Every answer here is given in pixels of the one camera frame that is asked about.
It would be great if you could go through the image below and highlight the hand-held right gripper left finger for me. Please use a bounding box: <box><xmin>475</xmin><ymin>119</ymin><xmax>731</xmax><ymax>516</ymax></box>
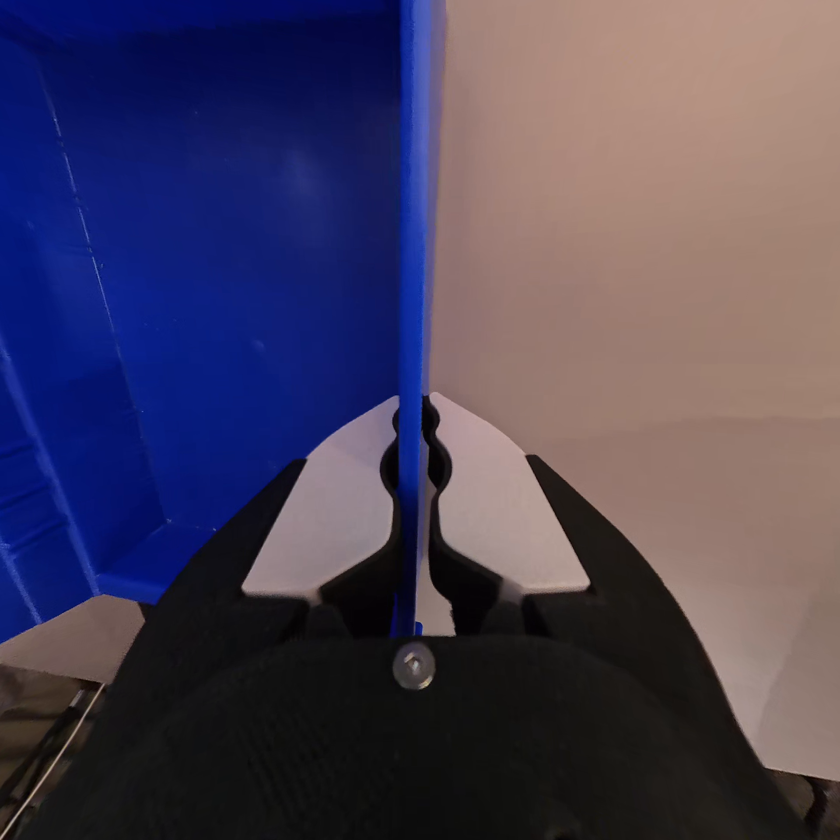
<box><xmin>240</xmin><ymin>394</ymin><xmax>403</xmax><ymax>636</ymax></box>

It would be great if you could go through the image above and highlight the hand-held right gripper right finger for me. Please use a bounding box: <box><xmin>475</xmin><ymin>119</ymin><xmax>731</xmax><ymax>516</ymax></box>
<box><xmin>422</xmin><ymin>392</ymin><xmax>592</xmax><ymax>636</ymax></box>

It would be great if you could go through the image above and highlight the blue plastic bin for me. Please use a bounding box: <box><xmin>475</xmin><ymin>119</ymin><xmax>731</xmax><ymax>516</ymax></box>
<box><xmin>0</xmin><ymin>0</ymin><xmax>448</xmax><ymax>644</ymax></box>

